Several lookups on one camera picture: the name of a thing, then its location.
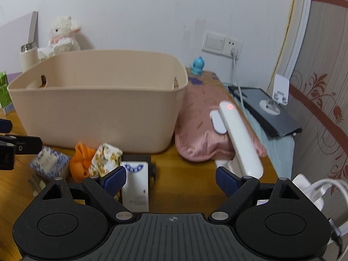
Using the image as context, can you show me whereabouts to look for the orange sock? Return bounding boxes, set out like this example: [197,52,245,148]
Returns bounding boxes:
[70,143,96,183]

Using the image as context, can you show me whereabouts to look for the green drink carton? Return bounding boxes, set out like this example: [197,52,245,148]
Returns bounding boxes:
[0,72,15,114]

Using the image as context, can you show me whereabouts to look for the blue patterned square box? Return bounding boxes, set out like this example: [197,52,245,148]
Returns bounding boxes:
[29,146,71,180]

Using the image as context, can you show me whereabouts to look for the floral fabric bundle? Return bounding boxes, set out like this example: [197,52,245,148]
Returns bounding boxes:
[89,143,123,177]

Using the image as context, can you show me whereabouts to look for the white blue card box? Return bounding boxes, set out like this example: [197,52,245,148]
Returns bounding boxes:
[122,161,149,213]

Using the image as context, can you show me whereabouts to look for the cream thermos bottle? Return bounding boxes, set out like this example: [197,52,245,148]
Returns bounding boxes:
[19,42,39,72]

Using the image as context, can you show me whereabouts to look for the dark grey laptop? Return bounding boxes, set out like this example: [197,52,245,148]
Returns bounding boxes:
[228,81,302,137]

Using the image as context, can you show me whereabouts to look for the tissue box with tissue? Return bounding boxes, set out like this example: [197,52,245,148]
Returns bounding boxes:
[38,38,74,61]

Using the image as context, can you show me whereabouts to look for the purple white board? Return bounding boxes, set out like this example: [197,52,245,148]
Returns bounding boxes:
[0,11,38,83]

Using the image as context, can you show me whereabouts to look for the pink satin pouch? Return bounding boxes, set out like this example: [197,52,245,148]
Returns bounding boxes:
[174,82,268,162]

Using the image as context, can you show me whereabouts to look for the white plush lamb toy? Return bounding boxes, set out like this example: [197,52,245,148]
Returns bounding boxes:
[48,17,81,55]

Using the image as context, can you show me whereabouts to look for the beige plastic storage bin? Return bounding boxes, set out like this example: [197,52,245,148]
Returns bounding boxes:
[8,50,188,153]

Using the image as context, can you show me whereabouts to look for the white phone stand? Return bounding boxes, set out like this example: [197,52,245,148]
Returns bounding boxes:
[259,74,290,116]

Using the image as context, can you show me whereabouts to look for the blue penguin figurine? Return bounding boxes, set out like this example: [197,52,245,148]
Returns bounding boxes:
[190,57,205,75]

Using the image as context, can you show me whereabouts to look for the white plug and cable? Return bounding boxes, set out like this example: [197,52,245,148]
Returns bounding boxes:
[229,47,248,112]

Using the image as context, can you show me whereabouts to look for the white wall switch socket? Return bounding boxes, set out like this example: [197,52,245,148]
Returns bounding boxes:
[202,31,243,59]

